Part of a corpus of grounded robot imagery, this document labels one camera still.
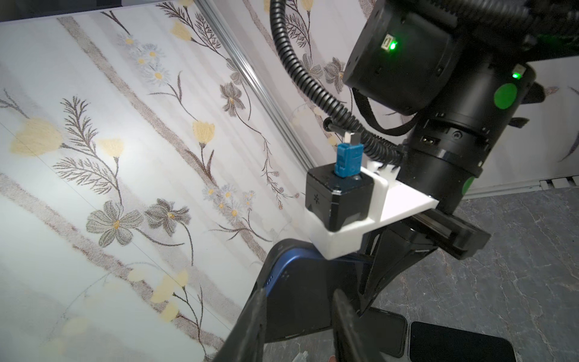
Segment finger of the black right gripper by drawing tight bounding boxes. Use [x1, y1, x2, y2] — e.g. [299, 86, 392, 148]
[359, 223, 437, 312]

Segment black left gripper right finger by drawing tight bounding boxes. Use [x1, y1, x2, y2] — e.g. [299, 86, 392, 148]
[331, 289, 384, 362]

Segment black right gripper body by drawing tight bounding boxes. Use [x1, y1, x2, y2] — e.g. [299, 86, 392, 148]
[361, 212, 491, 260]

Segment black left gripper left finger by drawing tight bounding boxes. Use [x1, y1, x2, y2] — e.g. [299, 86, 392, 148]
[214, 288, 267, 362]

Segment phone with pink case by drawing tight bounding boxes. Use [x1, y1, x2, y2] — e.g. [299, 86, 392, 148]
[361, 307, 408, 358]

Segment black phone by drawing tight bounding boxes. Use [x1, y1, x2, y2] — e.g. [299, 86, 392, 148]
[253, 238, 372, 343]
[409, 321, 517, 362]

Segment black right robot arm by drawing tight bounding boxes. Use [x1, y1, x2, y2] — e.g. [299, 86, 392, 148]
[344, 1, 578, 309]

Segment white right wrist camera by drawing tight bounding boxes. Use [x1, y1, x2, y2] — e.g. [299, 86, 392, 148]
[304, 132, 439, 259]

